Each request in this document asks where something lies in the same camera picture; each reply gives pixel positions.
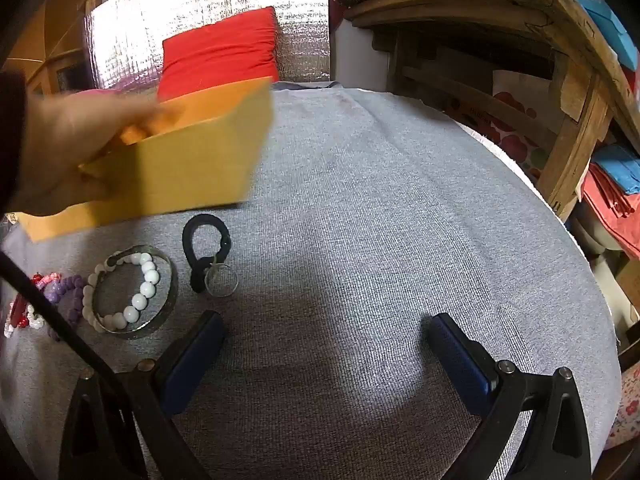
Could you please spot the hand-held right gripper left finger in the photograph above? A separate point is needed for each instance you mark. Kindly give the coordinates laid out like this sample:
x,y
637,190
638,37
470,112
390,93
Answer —
x,y
192,365

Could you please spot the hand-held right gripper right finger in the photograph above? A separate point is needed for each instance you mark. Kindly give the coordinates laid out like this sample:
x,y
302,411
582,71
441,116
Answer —
x,y
460,365

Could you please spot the clear glass bangle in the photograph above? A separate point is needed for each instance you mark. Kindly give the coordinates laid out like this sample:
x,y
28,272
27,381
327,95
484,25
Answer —
x,y
170,290

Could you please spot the black carabiner clip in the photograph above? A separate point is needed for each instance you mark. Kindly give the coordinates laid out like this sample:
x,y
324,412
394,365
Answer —
x,y
197,277

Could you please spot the orange cardboard box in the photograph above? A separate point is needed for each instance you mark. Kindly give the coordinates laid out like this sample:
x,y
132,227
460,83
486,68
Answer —
x,y
200,160

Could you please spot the person's left hand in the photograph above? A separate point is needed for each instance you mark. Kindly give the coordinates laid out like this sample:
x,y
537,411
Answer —
x,y
55,135

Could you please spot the grey cloth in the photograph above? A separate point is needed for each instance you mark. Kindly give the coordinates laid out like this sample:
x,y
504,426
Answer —
x,y
375,210

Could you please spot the floral cloth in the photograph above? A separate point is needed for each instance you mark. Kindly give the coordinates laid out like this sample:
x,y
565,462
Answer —
x,y
631,410

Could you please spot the coral red cloth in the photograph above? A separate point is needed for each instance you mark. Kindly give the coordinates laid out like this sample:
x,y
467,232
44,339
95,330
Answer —
x,y
610,210

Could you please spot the blue folded cloth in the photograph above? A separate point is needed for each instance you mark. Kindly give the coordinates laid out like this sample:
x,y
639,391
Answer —
x,y
615,165

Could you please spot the white bag with coloured dots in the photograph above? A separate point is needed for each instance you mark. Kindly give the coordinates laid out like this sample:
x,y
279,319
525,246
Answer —
x,y
515,110

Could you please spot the red cushion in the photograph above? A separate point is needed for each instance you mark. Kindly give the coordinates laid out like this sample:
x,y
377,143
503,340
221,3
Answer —
x,y
220,50

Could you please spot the silver foil insulation sheet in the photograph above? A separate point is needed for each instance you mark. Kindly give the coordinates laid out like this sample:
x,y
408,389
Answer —
x,y
135,35

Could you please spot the wooden cabinet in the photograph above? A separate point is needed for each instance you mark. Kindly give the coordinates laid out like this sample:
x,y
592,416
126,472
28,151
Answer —
x,y
45,35

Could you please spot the wooden side table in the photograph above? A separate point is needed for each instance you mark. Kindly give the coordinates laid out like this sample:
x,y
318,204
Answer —
x,y
475,0

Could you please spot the blue cardboard box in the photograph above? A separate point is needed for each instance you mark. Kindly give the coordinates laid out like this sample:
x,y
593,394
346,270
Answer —
x,y
595,15

